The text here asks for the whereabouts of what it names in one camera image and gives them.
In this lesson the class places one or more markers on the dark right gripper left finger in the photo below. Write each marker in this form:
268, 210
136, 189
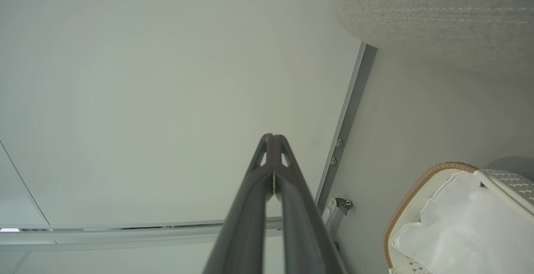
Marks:
246, 215

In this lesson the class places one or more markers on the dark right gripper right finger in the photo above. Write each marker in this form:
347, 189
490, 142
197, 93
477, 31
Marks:
304, 224

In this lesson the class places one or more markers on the wicker laundry basket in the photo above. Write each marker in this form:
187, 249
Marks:
411, 194

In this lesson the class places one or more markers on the grey fabric sofa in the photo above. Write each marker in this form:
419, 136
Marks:
438, 11

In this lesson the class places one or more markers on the grey partition foot bracket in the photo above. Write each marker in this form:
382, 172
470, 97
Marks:
331, 215

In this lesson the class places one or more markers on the grey partition bottom rail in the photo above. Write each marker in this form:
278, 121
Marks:
348, 119

